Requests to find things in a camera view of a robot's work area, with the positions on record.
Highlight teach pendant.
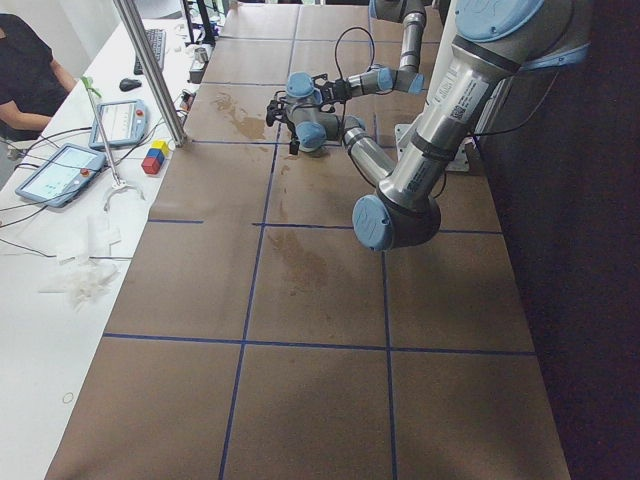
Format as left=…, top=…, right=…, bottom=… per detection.
left=97, top=99, right=147, bottom=148
left=15, top=144, right=106, bottom=208

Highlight teach pendant near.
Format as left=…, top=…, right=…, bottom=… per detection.
left=15, top=144, right=106, bottom=208

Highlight reacher grabber stick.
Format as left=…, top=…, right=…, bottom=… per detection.
left=80, top=76, right=145, bottom=212

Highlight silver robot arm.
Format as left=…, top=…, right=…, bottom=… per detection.
left=266, top=1, right=593, bottom=251
left=278, top=1, right=427, bottom=112

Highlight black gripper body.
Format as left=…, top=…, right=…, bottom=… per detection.
left=312, top=74, right=352, bottom=113
left=265, top=97, right=289, bottom=126

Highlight black keyboard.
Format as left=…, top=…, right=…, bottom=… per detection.
left=133, top=28, right=167, bottom=76

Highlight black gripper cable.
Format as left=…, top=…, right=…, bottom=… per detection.
left=333, top=26, right=376, bottom=84

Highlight aluminium frame post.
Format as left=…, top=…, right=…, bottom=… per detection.
left=113, top=0, right=187, bottom=147

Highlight red blue yellow blocks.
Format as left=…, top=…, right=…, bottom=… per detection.
left=141, top=140, right=170, bottom=175

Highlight crumpled white paper towels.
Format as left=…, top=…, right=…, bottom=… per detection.
left=38, top=213, right=121, bottom=310

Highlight person in black shirt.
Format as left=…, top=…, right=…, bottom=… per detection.
left=1, top=13, right=76, bottom=141

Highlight black computer mouse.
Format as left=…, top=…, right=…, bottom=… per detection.
left=119, top=78, right=142, bottom=92

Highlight teach pendant far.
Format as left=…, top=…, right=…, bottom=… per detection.
left=97, top=99, right=147, bottom=148

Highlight metal cylinder weight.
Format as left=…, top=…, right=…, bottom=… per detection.
left=194, top=45, right=211, bottom=64

